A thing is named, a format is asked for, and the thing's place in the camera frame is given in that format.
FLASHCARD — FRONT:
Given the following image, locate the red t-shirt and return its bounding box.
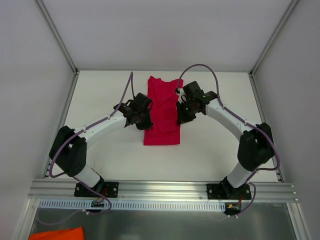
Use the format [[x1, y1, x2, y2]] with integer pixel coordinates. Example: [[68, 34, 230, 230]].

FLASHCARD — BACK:
[[143, 76, 184, 146]]

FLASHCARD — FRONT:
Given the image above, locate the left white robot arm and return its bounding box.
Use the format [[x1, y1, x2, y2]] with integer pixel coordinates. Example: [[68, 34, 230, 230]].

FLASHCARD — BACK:
[[49, 93, 153, 197]]

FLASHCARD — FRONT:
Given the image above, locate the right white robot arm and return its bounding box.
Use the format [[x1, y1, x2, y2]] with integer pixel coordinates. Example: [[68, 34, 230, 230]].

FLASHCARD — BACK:
[[175, 81, 275, 199]]

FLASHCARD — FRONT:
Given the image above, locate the orange folded t-shirt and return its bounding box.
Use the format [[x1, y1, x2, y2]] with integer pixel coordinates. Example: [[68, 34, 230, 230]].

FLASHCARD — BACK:
[[28, 227, 85, 240]]

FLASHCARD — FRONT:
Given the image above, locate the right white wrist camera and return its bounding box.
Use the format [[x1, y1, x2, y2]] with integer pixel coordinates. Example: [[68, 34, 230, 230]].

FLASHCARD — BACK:
[[174, 88, 186, 103]]

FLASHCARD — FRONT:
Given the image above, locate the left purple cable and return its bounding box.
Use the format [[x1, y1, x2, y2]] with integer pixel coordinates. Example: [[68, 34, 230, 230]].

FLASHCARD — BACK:
[[36, 71, 135, 225]]

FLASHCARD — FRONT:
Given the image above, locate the purple cable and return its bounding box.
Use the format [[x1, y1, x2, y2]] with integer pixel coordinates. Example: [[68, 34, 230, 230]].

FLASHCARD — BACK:
[[174, 63, 281, 220], [36, 71, 135, 225]]

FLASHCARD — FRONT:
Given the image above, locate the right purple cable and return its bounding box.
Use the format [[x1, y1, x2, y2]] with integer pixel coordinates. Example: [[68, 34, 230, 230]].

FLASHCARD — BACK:
[[174, 63, 281, 220]]

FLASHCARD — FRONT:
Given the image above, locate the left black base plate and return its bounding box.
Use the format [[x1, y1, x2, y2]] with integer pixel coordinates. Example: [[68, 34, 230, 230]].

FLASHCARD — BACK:
[[73, 181, 120, 198]]

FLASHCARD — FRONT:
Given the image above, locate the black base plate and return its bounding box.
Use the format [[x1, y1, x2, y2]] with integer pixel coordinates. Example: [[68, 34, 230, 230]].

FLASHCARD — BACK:
[[206, 183, 252, 200], [73, 181, 120, 198]]

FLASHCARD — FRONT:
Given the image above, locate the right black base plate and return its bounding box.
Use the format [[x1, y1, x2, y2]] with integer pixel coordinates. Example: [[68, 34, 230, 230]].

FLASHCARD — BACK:
[[206, 183, 252, 200]]

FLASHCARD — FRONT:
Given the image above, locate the slotted grey cable duct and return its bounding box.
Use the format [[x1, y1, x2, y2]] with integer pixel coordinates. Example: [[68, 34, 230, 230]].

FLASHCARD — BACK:
[[38, 199, 226, 213]]

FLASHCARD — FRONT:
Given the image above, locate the aluminium mounting rail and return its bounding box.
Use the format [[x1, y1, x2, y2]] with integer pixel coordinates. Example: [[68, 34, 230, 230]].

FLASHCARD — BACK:
[[27, 178, 299, 203]]

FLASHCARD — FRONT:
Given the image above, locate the left aluminium frame post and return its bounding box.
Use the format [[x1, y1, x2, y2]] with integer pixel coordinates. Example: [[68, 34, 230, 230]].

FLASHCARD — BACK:
[[34, 0, 78, 75]]

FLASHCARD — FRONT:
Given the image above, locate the aluminium frame post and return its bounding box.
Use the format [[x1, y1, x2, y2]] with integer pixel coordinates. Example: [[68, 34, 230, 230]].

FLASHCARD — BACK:
[[249, 0, 300, 76], [34, 0, 78, 75]]

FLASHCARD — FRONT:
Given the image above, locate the right aluminium frame post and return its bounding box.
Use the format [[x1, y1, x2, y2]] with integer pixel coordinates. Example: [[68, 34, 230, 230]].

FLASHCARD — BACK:
[[249, 0, 300, 76]]

